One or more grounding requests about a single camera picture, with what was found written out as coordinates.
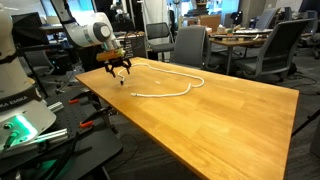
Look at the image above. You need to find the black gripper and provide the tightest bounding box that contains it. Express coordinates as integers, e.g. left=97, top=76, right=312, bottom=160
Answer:
left=105, top=57, right=131, bottom=78

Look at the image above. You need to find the white rope with taped ends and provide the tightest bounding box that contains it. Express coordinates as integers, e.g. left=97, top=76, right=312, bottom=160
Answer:
left=117, top=63, right=206, bottom=99

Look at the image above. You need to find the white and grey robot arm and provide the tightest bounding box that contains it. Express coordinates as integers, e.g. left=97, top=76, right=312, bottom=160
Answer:
left=0, top=0, right=131, bottom=153

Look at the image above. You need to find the black mesh office chair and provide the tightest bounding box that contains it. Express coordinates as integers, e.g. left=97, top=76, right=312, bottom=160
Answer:
left=146, top=22, right=175, bottom=60

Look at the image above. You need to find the black perforated mounting board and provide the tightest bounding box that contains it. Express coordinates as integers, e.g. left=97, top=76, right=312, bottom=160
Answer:
left=0, top=90, right=123, bottom=180

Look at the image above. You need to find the grey office chair near table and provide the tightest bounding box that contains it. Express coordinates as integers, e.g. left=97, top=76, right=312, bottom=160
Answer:
left=173, top=26, right=211, bottom=69

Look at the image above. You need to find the wooden office desk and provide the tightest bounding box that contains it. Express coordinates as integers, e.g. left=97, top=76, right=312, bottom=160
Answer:
left=209, top=27, right=314, bottom=76

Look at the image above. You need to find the grey office chair right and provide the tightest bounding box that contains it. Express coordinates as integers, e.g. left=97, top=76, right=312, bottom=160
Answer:
left=235, top=19, right=312, bottom=80

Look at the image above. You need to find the wrist camera on wooden mount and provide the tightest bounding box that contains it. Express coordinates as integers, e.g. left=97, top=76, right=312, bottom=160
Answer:
left=96, top=49, right=124, bottom=62

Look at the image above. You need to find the orange handled clamp near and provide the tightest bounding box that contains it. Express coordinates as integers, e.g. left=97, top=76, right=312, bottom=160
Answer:
left=79, top=107, right=112, bottom=129

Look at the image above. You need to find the orange handled clamp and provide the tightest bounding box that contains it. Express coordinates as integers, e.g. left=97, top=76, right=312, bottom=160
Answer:
left=68, top=92, right=98, bottom=104
left=79, top=107, right=112, bottom=129

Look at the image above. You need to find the orange handled clamp far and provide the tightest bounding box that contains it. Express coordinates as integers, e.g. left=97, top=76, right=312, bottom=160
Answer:
left=68, top=92, right=98, bottom=104

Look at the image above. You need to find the silver aluminium extrusion rail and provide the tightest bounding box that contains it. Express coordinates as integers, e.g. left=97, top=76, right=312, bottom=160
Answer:
left=34, top=102, right=68, bottom=143

